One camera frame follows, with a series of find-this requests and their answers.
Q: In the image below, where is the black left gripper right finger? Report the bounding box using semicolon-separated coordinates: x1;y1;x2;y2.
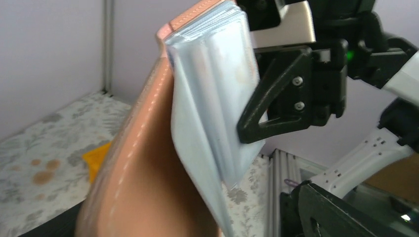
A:
280;181;413;237

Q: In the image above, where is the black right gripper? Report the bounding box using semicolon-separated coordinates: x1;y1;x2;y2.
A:
237;39;348;144

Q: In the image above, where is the floral tablecloth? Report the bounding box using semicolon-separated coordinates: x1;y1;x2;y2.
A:
0;91;272;237

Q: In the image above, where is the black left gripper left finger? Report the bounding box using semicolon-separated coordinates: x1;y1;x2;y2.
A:
19;202;82;237

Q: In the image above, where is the orange storage bin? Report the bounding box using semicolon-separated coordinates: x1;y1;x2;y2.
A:
82;142;112;184

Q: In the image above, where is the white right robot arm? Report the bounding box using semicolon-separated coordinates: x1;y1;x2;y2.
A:
237;0;419;198

